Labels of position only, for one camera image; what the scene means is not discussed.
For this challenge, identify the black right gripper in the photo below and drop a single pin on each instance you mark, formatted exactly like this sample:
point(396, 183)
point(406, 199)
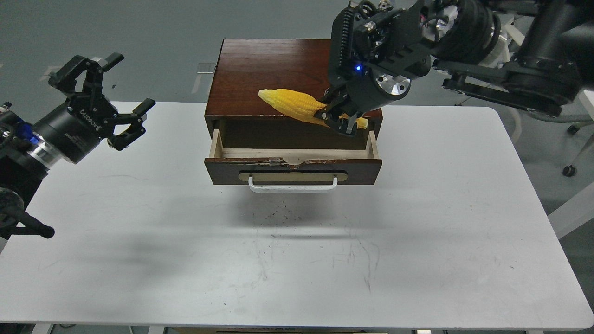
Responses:
point(350, 96)

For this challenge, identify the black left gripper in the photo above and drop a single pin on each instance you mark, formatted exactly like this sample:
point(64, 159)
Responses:
point(74, 130)

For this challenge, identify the yellow corn cob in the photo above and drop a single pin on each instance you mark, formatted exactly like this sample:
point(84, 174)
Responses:
point(294, 104)

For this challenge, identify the wooden drawer with white handle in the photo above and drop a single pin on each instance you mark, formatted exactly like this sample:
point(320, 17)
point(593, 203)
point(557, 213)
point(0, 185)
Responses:
point(268, 170)

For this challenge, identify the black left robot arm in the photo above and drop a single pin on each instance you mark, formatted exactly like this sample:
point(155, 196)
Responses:
point(25, 160)

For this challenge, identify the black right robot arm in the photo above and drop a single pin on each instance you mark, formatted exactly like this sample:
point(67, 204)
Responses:
point(376, 51)

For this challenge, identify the dark wooden cabinet box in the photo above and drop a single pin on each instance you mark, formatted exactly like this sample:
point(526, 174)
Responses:
point(245, 66)

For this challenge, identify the grey office chair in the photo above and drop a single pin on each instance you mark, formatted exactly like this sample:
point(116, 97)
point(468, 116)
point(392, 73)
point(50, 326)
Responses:
point(577, 122)

